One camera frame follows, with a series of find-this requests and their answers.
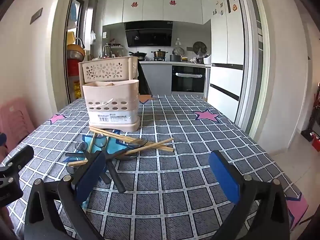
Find round metal steamer rack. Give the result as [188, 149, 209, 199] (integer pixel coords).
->
[192, 41, 208, 55]

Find steel basin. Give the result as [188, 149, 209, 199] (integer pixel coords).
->
[67, 50, 85, 59]

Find grey wall switch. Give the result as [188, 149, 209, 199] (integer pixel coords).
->
[30, 7, 43, 25]

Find person's left hand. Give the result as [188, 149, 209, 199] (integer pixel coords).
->
[0, 206, 13, 230]

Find group of fridge magnets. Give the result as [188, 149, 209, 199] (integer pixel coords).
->
[212, 0, 239, 15]

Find white refrigerator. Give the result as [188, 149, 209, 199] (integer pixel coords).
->
[207, 0, 244, 123]

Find grey checked star tablecloth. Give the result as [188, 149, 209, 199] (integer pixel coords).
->
[0, 94, 309, 240]

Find beige plastic utensil holder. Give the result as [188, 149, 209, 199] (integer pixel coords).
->
[82, 79, 141, 132]

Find grey kitchen base cabinet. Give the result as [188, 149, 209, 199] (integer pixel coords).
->
[140, 61, 173, 95]

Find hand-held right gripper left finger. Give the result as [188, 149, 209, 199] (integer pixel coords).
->
[24, 151, 107, 240]

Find black range hood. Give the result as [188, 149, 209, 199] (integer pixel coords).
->
[124, 21, 173, 47]

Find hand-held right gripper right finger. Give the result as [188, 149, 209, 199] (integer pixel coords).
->
[209, 150, 290, 240]

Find white wall cabinets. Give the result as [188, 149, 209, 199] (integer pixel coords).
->
[103, 0, 212, 26]

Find red container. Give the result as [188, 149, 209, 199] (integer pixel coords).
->
[309, 131, 320, 152]

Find pink plastic stool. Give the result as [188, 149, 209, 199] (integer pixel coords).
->
[0, 97, 35, 153]

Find black built-in oven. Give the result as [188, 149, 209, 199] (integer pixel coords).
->
[171, 65, 207, 93]

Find beige flower-cutout storage rack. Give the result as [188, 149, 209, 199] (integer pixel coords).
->
[79, 56, 139, 98]

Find white condiment shelf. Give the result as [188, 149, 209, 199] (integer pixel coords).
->
[110, 45, 125, 57]

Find remaining wooden chopsticks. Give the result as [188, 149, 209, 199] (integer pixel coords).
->
[90, 129, 163, 148]

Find black trash bag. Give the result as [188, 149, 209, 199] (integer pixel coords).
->
[137, 62, 153, 97]

